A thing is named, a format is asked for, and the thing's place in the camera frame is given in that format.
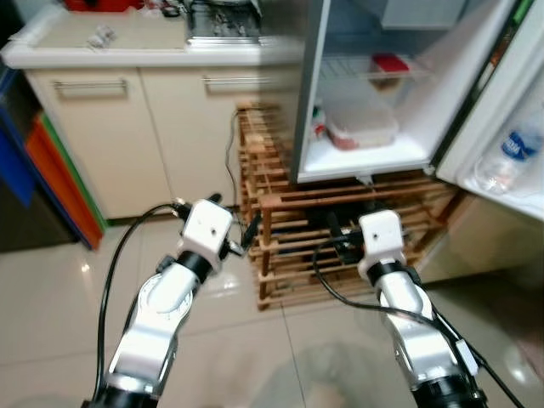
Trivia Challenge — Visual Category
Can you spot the steel kitchen sink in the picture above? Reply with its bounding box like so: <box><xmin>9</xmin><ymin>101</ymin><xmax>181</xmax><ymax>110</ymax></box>
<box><xmin>184</xmin><ymin>0</ymin><xmax>264</xmax><ymax>46</ymax></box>

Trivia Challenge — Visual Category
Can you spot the clear blue-label water bottle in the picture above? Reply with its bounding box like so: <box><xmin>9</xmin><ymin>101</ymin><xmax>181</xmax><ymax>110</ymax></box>
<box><xmin>473</xmin><ymin>119</ymin><xmax>544</xmax><ymax>196</ymax></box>

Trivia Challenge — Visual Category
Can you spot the red flat package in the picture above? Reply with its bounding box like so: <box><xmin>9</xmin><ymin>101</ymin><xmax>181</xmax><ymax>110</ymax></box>
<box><xmin>371</xmin><ymin>53</ymin><xmax>411</xmax><ymax>74</ymax></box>

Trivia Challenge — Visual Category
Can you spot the crumpled silver wrapper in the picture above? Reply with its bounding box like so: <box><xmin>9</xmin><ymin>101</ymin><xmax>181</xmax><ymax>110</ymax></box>
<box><xmin>84</xmin><ymin>25</ymin><xmax>119</xmax><ymax>48</ymax></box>

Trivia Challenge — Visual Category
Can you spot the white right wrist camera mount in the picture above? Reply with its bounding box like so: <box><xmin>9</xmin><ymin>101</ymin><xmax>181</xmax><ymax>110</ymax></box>
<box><xmin>356</xmin><ymin>210</ymin><xmax>405</xmax><ymax>282</ymax></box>

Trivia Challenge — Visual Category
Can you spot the white fridge door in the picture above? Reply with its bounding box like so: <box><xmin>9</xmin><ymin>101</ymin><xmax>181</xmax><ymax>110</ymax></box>
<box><xmin>437</xmin><ymin>0</ymin><xmax>544</xmax><ymax>220</ymax></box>

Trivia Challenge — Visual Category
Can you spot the cream kitchen cabinet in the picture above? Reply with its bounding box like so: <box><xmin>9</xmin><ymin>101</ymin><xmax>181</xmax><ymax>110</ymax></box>
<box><xmin>0</xmin><ymin>0</ymin><xmax>304</xmax><ymax>218</ymax></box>

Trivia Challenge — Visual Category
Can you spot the white lidded food container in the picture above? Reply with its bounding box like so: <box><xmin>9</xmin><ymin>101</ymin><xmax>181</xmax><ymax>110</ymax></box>
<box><xmin>325</xmin><ymin>101</ymin><xmax>400</xmax><ymax>153</ymax></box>

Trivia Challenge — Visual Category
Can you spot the green board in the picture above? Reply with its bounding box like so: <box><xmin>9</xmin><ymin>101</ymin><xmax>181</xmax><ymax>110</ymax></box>
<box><xmin>38</xmin><ymin>112</ymin><xmax>109</xmax><ymax>232</ymax></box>

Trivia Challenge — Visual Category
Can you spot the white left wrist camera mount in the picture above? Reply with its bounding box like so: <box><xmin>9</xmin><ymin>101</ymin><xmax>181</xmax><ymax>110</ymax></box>
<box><xmin>179</xmin><ymin>199</ymin><xmax>235</xmax><ymax>261</ymax></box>

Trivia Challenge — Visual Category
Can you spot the grey mini fridge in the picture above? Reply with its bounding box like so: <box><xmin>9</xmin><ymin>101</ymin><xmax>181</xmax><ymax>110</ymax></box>
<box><xmin>292</xmin><ymin>0</ymin><xmax>521</xmax><ymax>184</ymax></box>

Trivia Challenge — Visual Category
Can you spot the red and green carton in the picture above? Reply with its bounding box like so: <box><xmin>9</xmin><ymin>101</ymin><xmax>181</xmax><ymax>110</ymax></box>
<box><xmin>309</xmin><ymin>105</ymin><xmax>329</xmax><ymax>142</ymax></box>

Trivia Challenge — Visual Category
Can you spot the metal cabinet handle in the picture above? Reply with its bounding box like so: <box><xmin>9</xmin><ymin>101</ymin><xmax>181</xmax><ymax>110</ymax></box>
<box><xmin>52</xmin><ymin>78</ymin><xmax>129</xmax><ymax>97</ymax></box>
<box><xmin>201</xmin><ymin>74</ymin><xmax>274</xmax><ymax>91</ymax></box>

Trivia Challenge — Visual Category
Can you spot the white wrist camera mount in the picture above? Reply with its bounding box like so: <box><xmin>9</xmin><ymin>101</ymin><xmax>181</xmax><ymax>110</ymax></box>
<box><xmin>179</xmin><ymin>199</ymin><xmax>235</xmax><ymax>261</ymax></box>
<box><xmin>356</xmin><ymin>210</ymin><xmax>405</xmax><ymax>282</ymax></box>

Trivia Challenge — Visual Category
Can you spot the blue board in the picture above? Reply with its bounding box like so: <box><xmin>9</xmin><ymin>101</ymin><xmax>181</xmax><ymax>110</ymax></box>
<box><xmin>0</xmin><ymin>68</ymin><xmax>37</xmax><ymax>209</ymax></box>

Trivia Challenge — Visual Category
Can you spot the white wire fridge shelf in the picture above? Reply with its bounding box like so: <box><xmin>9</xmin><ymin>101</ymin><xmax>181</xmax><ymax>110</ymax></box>
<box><xmin>318</xmin><ymin>54</ymin><xmax>431</xmax><ymax>87</ymax></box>

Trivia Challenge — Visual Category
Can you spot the thin fridge power cord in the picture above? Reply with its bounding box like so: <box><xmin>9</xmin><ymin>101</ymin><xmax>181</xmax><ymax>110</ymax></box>
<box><xmin>224</xmin><ymin>108</ymin><xmax>250</xmax><ymax>210</ymax></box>

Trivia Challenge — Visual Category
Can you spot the orange board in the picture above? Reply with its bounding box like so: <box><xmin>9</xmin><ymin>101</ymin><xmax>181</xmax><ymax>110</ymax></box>
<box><xmin>24</xmin><ymin>115</ymin><xmax>101</xmax><ymax>250</ymax></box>

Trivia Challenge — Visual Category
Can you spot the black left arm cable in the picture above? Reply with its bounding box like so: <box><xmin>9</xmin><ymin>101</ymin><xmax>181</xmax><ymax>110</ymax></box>
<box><xmin>94</xmin><ymin>199</ymin><xmax>190</xmax><ymax>402</ymax></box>

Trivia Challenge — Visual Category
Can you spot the wooden slatted rack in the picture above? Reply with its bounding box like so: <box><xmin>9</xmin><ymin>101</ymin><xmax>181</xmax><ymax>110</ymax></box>
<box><xmin>237</xmin><ymin>101</ymin><xmax>461</xmax><ymax>309</ymax></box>

